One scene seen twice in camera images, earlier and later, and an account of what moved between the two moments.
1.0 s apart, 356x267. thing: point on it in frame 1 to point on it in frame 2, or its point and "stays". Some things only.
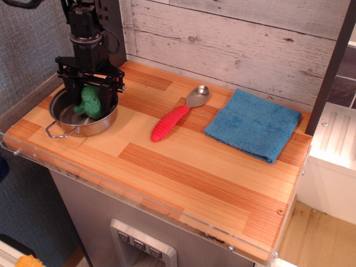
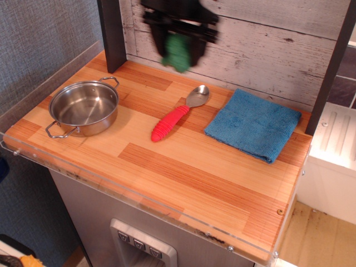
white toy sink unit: x=327 y=179 stays
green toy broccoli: x=90 y=104 to x=177 y=48
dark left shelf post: x=112 y=35 stays
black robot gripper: x=89 y=65 to x=192 y=14
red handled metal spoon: x=194 y=97 stays
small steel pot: x=65 y=115 stays
